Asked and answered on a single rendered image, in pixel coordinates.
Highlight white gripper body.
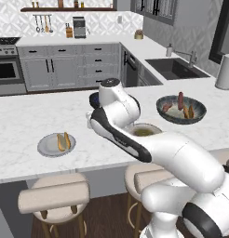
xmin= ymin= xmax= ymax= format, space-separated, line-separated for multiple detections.
xmin=85 ymin=111 xmax=93 ymax=130

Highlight hot dog bun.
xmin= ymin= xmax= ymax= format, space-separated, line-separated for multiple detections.
xmin=56 ymin=131 xmax=72 ymax=152
xmin=182 ymin=104 xmax=195 ymax=120

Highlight short red-brown sausage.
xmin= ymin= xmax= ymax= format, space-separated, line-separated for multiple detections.
xmin=162 ymin=102 xmax=173 ymax=113

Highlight dark blue patterned bowl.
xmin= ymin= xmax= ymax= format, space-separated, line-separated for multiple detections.
xmin=155 ymin=94 xmax=208 ymax=126

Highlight long red-brown sausage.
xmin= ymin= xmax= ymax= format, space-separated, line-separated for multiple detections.
xmin=177 ymin=91 xmax=184 ymax=112

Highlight grey cupboard run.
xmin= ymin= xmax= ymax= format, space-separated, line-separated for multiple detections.
xmin=16 ymin=43 xmax=122 ymax=93

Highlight dark dishwasher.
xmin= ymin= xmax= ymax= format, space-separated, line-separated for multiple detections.
xmin=120 ymin=46 xmax=164 ymax=88

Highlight wooden knife block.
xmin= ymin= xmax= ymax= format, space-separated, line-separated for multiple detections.
xmin=64 ymin=22 xmax=74 ymax=39

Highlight silver coffee machine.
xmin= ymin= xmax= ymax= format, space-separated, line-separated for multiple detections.
xmin=72 ymin=16 xmax=88 ymax=40

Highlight steel oven with hob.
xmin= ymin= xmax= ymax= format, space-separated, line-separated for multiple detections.
xmin=0 ymin=36 xmax=28 ymax=97

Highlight golden round pot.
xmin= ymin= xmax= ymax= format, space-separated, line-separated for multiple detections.
xmin=133 ymin=29 xmax=144 ymax=41

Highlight dark sink basin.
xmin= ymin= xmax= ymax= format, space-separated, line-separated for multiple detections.
xmin=144 ymin=57 xmax=211 ymax=81

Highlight white soap dispenser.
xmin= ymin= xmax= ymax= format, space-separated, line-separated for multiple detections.
xmin=165 ymin=43 xmax=174 ymax=58

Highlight silver tap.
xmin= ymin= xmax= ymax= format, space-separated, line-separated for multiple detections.
xmin=174 ymin=49 xmax=198 ymax=68

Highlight white paper towel roll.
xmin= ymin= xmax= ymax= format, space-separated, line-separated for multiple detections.
xmin=214 ymin=53 xmax=229 ymax=91

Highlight rail with hanging tools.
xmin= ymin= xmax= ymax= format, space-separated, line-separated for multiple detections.
xmin=33 ymin=13 xmax=55 ymax=34

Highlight brown wall shelf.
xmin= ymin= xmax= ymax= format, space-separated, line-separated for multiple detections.
xmin=20 ymin=7 xmax=117 ymax=13

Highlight grey wall cupboards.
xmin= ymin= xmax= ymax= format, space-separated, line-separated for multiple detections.
xmin=129 ymin=0 xmax=180 ymax=26

